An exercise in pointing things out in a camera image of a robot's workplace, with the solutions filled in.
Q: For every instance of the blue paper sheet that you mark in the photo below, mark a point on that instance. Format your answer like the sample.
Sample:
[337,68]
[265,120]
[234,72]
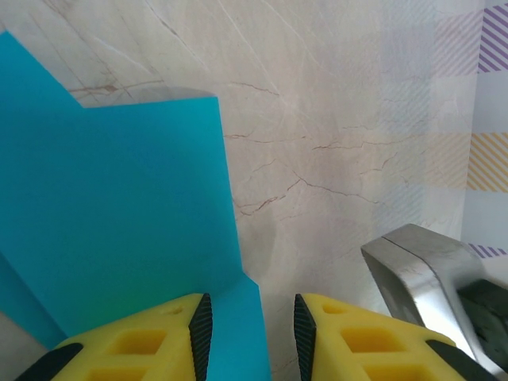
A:
[119,198]

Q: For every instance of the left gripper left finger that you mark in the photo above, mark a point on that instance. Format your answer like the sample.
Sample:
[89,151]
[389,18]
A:
[151,349]

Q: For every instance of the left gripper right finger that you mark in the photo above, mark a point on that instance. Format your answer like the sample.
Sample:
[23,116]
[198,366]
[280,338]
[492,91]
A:
[357,349]

